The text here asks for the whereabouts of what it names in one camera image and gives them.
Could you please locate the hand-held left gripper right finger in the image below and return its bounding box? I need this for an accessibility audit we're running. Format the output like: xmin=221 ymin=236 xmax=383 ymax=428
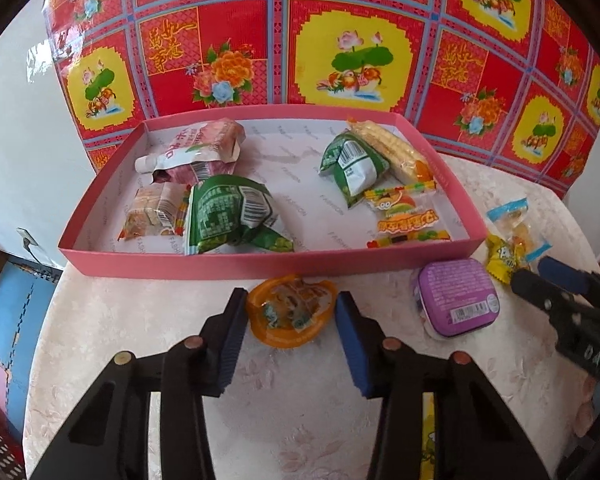
xmin=334 ymin=291 xmax=551 ymax=480

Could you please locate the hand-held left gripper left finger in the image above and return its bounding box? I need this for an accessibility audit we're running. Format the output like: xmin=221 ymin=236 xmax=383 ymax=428
xmin=30 ymin=287 xmax=251 ymax=480

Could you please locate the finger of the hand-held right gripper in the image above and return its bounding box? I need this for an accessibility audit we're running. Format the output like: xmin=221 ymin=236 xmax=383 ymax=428
xmin=537 ymin=256 xmax=600 ymax=311
xmin=510 ymin=269 xmax=581 ymax=326

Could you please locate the yellow snack packet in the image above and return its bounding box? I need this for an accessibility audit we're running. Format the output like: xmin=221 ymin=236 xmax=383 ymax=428
xmin=484 ymin=232 xmax=531 ymax=286

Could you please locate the blue-edged clear candy packet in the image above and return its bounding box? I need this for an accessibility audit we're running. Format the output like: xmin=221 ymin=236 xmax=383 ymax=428
xmin=486 ymin=197 xmax=553 ymax=263

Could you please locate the orange jelly cup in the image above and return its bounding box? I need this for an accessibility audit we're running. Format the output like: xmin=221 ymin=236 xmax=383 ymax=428
xmin=245 ymin=274 xmax=339 ymax=347

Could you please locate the purple tin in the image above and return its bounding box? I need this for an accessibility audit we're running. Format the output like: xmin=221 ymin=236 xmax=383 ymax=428
xmin=411 ymin=259 xmax=501 ymax=341

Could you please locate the pink cardboard box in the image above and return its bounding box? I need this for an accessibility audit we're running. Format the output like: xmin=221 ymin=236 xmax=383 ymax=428
xmin=57 ymin=104 xmax=483 ymax=278

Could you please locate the large green snack packet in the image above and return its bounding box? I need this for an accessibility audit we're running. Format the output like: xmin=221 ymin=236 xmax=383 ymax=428
xmin=182 ymin=175 xmax=296 ymax=257

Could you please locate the rainbow candy packet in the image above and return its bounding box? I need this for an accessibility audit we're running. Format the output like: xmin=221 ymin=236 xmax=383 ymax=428
xmin=362 ymin=182 xmax=453 ymax=251
xmin=117 ymin=181 xmax=191 ymax=242

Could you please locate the small green snack packet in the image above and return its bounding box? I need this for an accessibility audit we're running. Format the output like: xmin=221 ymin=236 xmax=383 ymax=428
xmin=317 ymin=131 xmax=392 ymax=209

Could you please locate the peach jelly drink pouch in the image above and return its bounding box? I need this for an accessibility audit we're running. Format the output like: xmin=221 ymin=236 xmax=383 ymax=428
xmin=134 ymin=117 xmax=246 ymax=186

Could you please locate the corn wafer packet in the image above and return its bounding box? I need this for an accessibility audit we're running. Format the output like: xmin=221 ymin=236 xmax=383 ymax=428
xmin=346 ymin=119 xmax=437 ymax=186

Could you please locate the foam puzzle floor mat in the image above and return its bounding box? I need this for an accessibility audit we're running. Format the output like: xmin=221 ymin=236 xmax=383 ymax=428
xmin=0 ymin=260 xmax=63 ymax=441

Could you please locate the red floral printed sheet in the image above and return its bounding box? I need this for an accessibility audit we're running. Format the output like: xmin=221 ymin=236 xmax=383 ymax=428
xmin=42 ymin=0 xmax=600 ymax=201

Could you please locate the black power cable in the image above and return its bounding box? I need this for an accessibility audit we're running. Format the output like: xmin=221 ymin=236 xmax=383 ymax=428
xmin=27 ymin=242 xmax=63 ymax=273

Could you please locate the white wall socket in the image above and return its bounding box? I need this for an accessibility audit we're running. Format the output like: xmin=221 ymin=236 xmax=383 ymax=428
xmin=17 ymin=227 xmax=43 ymax=256

